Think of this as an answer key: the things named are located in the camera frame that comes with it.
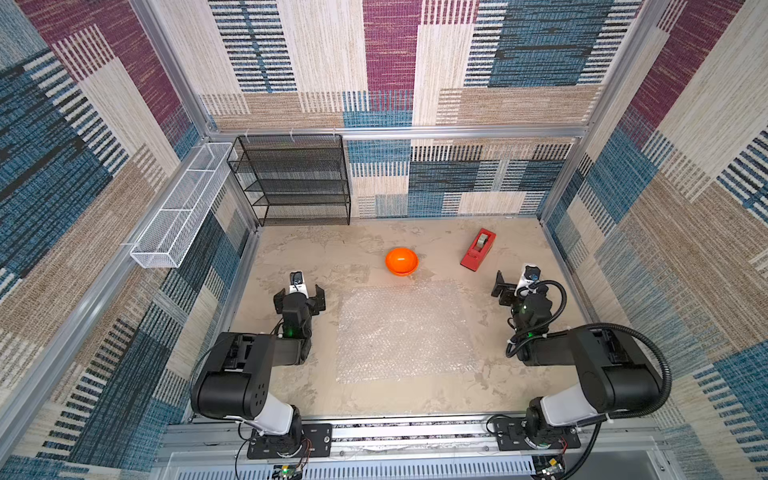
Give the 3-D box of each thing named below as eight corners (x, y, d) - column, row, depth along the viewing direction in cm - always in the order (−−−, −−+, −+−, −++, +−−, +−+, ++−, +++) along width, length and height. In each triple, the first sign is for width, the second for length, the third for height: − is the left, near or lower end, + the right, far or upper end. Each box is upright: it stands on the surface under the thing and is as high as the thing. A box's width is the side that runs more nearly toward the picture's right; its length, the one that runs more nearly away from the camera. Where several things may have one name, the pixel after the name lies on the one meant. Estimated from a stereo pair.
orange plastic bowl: (386, 278, 106) (386, 268, 101) (386, 257, 112) (386, 247, 107) (417, 277, 106) (419, 268, 101) (416, 257, 112) (417, 247, 107)
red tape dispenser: (461, 266, 109) (465, 253, 103) (477, 240, 116) (482, 226, 111) (476, 273, 107) (481, 260, 101) (492, 246, 114) (497, 233, 108)
